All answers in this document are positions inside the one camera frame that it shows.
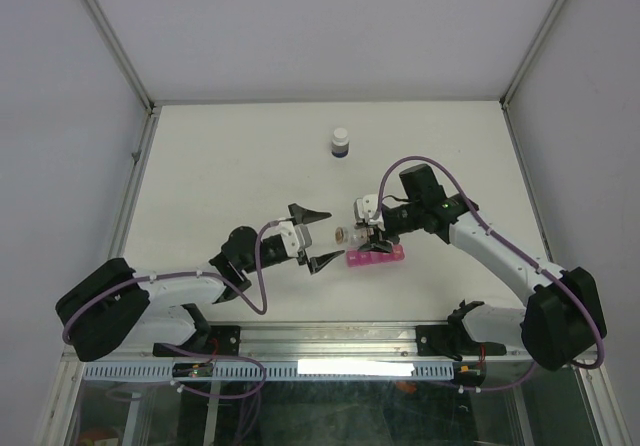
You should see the pink pill organizer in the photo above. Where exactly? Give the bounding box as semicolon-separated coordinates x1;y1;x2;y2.
346;244;405;268

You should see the clear pill bottle orange cap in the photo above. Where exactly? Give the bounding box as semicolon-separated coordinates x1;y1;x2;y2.
334;226;368;249

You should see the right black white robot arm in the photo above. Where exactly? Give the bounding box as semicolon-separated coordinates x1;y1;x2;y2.
354;156;607;371

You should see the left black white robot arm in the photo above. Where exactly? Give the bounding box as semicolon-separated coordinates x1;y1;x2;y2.
55;203;340;362

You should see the white capped blue bottle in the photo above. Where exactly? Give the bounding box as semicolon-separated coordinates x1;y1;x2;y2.
331;127;350;158

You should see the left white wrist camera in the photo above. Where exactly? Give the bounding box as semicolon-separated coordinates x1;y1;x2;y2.
275;220;313;258

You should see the aluminium mounting rail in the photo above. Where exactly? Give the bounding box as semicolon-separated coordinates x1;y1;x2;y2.
63;316;523;362

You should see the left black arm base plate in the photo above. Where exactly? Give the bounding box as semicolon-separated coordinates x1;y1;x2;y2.
152;324;241;357

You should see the grey slotted cable duct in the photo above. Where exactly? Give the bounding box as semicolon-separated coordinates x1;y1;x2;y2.
84;359;454;382

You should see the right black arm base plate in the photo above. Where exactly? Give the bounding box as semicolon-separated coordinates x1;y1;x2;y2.
415;324;507;361

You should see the right aluminium frame post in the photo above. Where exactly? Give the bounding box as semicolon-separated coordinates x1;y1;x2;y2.
499;0;570;110

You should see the aluminium frame post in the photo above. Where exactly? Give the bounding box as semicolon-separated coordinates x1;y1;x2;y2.
80;0;156;115
499;0;570;110

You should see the left aluminium frame post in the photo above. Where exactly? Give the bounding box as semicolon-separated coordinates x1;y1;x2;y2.
80;0;156;115

